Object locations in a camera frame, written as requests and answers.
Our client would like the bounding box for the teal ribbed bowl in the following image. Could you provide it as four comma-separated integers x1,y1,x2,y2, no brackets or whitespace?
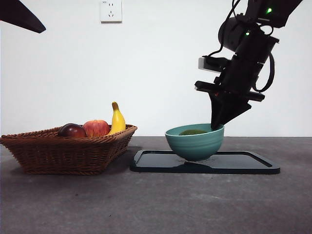
165,123,225,163

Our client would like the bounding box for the thin black looped cable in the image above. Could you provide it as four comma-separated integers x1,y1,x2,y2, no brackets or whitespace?
252,26,276,93

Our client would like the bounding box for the yellow banana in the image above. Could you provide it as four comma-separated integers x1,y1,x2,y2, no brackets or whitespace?
107,101,127,136

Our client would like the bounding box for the black rectangular tray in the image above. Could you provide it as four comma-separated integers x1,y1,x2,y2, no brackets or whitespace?
129,150,281,175

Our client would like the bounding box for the red yellow apple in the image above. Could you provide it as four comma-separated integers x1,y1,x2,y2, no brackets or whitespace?
82,119,111,138

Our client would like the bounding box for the brown wicker basket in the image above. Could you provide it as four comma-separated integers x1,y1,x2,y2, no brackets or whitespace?
0,124,138,176

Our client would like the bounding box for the green avocado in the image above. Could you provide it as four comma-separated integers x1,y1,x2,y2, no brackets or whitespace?
179,130,208,137

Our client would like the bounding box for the dark red plum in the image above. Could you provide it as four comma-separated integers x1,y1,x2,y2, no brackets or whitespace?
58,123,88,138

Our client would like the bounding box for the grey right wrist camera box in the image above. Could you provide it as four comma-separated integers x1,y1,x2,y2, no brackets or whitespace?
198,56,231,73

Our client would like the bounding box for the white wall socket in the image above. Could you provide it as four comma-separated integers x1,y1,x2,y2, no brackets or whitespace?
100,0,123,24

